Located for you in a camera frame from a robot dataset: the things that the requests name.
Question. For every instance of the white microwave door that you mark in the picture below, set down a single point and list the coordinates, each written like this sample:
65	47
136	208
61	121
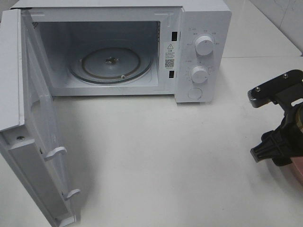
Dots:
30	141

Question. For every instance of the glass microwave turntable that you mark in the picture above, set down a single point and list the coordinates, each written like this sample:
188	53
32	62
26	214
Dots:
110	65

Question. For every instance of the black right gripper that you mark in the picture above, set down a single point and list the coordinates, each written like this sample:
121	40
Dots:
285	141

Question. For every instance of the white warning label sticker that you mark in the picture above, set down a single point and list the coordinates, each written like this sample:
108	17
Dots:
169	55

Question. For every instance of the white microwave knob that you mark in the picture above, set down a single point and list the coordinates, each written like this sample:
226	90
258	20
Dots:
204	44
199	74

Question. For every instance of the round white door button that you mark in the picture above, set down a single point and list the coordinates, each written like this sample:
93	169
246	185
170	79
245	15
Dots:
195	93

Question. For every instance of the pink round plate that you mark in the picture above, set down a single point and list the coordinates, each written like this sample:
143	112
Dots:
292	169

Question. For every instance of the white microwave oven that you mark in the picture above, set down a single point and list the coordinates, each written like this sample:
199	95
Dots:
69	27

